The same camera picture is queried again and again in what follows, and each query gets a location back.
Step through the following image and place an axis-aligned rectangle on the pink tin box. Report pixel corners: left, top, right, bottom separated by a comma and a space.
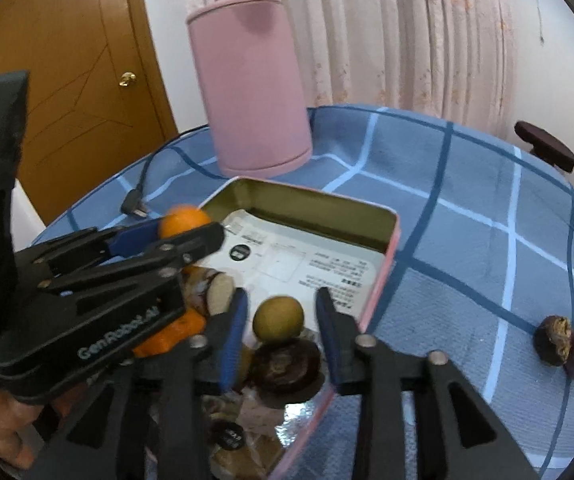
187, 176, 400, 480

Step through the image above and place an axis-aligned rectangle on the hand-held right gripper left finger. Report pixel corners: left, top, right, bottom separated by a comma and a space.
27, 287, 250, 480

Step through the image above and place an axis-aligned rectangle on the large orange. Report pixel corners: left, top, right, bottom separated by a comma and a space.
132, 307, 208, 358
158, 204, 213, 240

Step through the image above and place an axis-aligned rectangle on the black cable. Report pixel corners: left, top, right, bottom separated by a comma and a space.
121, 125, 213, 220

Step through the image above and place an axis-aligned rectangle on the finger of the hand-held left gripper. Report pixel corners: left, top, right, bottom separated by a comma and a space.
41, 221, 226, 297
16, 218, 164, 274

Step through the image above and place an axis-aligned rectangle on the dark brown fruit piece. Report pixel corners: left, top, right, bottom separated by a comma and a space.
533, 315, 574, 367

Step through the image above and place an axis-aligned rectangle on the dark brown round fruit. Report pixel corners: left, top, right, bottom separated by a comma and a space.
249, 337, 327, 406

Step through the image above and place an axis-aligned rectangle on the cut taro piece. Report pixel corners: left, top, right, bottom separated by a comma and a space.
187, 270, 238, 318

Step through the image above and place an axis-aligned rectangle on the white paper packet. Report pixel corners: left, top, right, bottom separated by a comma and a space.
194, 210, 385, 331

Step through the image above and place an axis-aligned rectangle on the blue checked tablecloth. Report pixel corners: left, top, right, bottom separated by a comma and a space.
34, 104, 574, 480

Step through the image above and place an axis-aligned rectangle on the dark round stool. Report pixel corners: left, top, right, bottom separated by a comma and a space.
514, 121, 574, 175

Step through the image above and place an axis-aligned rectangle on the person's left hand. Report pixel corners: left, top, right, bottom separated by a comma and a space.
0, 389, 84, 468

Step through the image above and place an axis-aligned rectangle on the air conditioner power cord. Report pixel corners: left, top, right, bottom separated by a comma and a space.
532, 0, 548, 47

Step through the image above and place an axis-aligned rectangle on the pink floral curtain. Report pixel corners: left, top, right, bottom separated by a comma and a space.
177, 0, 518, 138

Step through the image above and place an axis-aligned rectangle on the wooden door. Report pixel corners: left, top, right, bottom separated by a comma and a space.
0, 0, 180, 228

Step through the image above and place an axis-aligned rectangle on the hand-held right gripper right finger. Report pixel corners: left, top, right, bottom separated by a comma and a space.
315, 287, 540, 480

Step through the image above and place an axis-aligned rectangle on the pink cylinder container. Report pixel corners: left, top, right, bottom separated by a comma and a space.
185, 0, 313, 179

